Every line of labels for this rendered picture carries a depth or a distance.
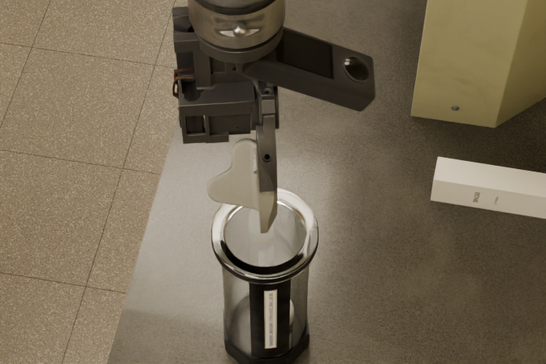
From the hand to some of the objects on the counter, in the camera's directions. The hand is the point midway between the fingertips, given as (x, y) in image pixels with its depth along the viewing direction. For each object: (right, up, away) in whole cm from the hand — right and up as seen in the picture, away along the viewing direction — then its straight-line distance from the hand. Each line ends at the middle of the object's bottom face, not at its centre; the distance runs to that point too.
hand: (266, 163), depth 108 cm
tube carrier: (0, -19, +27) cm, 33 cm away
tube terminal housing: (+34, +17, +54) cm, 66 cm away
